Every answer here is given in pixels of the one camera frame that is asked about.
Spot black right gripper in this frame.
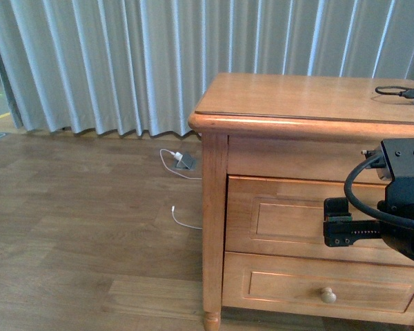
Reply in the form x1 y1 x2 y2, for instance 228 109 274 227
323 177 414 261

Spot wooden drawer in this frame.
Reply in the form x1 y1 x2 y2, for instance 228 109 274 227
225 176 414 267
222 252 414 325

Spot wooden nightstand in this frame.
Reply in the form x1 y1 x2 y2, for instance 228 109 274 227
189 73 414 330

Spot grey floor socket box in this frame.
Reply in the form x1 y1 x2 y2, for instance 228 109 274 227
172 153 196 170

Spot white charger plug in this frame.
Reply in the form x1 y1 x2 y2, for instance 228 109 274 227
173 152 183 161

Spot grey curtain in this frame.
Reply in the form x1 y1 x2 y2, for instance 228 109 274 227
0 1 414 135

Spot right camera black cable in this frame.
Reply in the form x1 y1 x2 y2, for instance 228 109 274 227
344 153 414 232

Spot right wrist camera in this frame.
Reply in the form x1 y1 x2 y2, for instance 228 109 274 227
361 138 414 181

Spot black cable on nightstand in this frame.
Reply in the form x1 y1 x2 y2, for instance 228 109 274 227
375 85 414 99

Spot white charger cable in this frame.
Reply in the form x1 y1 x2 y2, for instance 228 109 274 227
159 148 204 230

